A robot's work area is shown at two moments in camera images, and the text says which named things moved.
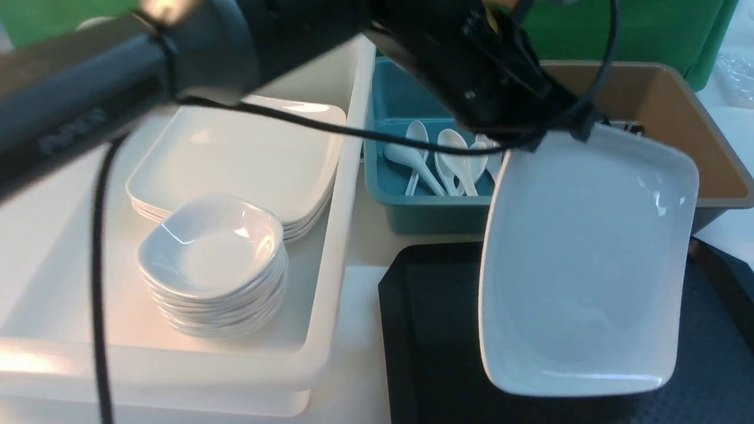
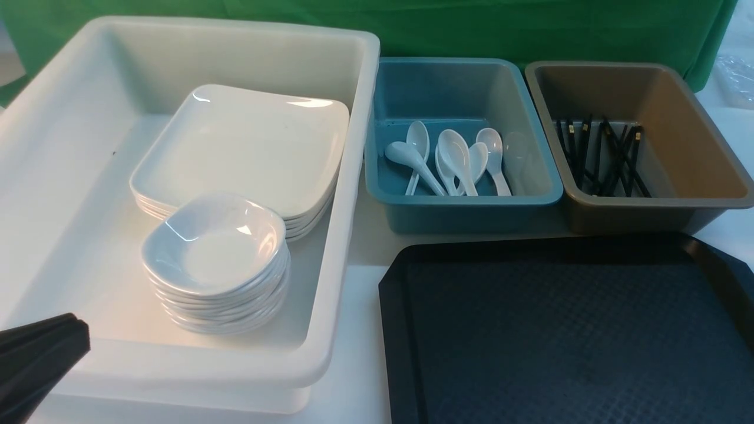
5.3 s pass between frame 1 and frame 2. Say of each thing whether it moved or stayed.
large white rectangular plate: moved
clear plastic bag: stayed
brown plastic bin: stayed
